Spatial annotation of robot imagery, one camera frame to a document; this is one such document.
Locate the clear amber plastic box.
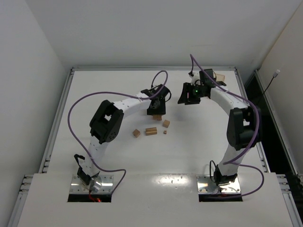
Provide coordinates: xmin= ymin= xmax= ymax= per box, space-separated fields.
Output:
xmin=214 ymin=72 xmax=225 ymax=82

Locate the dark striped wood block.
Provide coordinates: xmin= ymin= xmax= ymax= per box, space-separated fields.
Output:
xmin=145 ymin=127 xmax=158 ymax=136

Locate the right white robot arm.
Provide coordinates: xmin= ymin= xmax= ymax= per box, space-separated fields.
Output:
xmin=178 ymin=69 xmax=262 ymax=185

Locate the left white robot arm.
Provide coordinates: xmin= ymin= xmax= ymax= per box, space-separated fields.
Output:
xmin=67 ymin=84 xmax=172 ymax=176

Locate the right small wood block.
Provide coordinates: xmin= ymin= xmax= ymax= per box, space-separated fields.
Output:
xmin=162 ymin=120 xmax=170 ymax=128

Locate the tilted small wood block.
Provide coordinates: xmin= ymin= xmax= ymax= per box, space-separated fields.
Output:
xmin=133 ymin=129 xmax=141 ymax=138

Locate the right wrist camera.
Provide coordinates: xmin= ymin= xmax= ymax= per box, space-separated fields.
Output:
xmin=189 ymin=72 xmax=201 ymax=86

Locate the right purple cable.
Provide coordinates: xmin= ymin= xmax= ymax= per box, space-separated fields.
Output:
xmin=189 ymin=53 xmax=265 ymax=198

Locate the purple cable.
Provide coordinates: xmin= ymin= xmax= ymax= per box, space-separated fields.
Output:
xmin=67 ymin=70 xmax=169 ymax=193
xmin=189 ymin=53 xmax=265 ymax=198

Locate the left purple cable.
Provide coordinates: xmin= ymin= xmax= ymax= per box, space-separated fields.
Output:
xmin=67 ymin=70 xmax=169 ymax=193

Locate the grey wall cable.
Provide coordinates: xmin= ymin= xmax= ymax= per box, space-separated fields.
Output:
xmin=262 ymin=69 xmax=281 ymax=95

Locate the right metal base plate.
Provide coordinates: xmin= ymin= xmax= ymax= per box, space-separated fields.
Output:
xmin=196 ymin=175 xmax=241 ymax=195

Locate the metal base plate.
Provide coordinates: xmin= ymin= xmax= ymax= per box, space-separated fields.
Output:
xmin=196 ymin=175 xmax=241 ymax=195
xmin=69 ymin=175 xmax=114 ymax=194

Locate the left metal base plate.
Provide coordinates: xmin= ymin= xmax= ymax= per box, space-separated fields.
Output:
xmin=69 ymin=175 xmax=114 ymax=194

